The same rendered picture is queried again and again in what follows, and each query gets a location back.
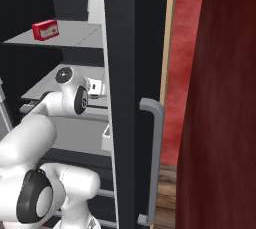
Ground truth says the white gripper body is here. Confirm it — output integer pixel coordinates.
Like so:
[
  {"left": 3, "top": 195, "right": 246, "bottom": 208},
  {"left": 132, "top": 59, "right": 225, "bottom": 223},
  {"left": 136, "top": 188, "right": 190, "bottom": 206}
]
[{"left": 98, "top": 80, "right": 106, "bottom": 97}]

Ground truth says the red food box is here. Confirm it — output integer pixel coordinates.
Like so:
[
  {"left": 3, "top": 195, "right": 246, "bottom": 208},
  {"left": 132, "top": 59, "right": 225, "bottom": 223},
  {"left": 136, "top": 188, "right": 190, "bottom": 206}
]
[{"left": 31, "top": 19, "right": 61, "bottom": 42}]

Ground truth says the black fridge door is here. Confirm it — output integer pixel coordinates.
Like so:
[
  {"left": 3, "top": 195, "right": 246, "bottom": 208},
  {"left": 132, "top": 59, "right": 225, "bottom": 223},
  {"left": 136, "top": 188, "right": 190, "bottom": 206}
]
[{"left": 97, "top": 0, "right": 170, "bottom": 229}]

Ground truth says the beige wooden trim strip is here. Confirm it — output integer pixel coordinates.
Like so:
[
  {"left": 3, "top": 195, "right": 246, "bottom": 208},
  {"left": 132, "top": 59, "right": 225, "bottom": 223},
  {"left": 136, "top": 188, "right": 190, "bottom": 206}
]
[{"left": 158, "top": 0, "right": 179, "bottom": 109}]

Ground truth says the dark red cabinet panel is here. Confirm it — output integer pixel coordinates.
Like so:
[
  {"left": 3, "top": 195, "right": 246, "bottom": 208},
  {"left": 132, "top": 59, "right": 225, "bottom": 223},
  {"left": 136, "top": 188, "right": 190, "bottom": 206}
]
[{"left": 175, "top": 0, "right": 256, "bottom": 229}]

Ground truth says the grey fridge door handle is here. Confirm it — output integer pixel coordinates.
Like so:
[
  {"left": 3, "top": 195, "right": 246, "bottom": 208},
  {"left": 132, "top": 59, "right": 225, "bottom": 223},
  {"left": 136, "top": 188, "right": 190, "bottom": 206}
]
[{"left": 136, "top": 97, "right": 166, "bottom": 227}]

